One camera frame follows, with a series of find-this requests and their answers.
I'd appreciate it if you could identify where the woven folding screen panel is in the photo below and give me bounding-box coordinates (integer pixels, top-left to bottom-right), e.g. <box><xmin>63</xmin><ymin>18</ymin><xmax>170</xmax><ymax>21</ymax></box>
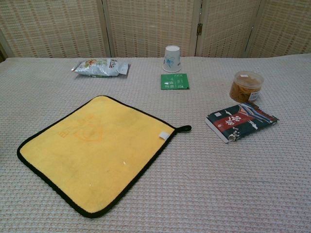
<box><xmin>103</xmin><ymin>0</ymin><xmax>202</xmax><ymax>59</ymax></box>
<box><xmin>194</xmin><ymin>0</ymin><xmax>260</xmax><ymax>58</ymax></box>
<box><xmin>252</xmin><ymin>0</ymin><xmax>311</xmax><ymax>58</ymax></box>
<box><xmin>0</xmin><ymin>0</ymin><xmax>109</xmax><ymax>59</ymax></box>

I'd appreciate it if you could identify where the green flat sachet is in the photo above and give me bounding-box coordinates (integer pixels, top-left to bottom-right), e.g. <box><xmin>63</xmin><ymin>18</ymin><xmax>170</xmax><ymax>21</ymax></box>
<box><xmin>160</xmin><ymin>73</ymin><xmax>190</xmax><ymax>90</ymax></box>

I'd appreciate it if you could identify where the yellow cloth black trim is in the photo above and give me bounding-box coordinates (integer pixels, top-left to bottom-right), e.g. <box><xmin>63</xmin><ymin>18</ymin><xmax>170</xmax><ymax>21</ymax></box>
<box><xmin>16</xmin><ymin>95</ymin><xmax>192</xmax><ymax>218</ymax></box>

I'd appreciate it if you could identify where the white woven tablecloth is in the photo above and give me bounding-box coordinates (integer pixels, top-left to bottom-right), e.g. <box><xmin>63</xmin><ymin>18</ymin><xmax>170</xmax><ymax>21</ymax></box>
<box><xmin>0</xmin><ymin>54</ymin><xmax>311</xmax><ymax>233</ymax></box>

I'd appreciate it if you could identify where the white green snack bag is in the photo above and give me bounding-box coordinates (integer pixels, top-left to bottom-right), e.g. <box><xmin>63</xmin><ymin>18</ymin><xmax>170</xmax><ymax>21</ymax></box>
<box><xmin>70</xmin><ymin>58</ymin><xmax>129</xmax><ymax>78</ymax></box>

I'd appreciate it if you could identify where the dark green red snack pack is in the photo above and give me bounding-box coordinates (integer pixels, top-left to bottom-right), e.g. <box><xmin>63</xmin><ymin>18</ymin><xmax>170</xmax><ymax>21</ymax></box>
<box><xmin>205</xmin><ymin>101</ymin><xmax>279</xmax><ymax>144</ymax></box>

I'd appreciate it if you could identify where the clear plastic jar of snacks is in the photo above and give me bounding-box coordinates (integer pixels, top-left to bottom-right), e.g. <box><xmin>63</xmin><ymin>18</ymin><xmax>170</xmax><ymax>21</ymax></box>
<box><xmin>229</xmin><ymin>70</ymin><xmax>265</xmax><ymax>102</ymax></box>

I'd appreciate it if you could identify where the white paper cup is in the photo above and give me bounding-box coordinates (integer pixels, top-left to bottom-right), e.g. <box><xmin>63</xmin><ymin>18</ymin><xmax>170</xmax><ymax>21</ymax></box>
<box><xmin>162</xmin><ymin>45</ymin><xmax>182</xmax><ymax>73</ymax></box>

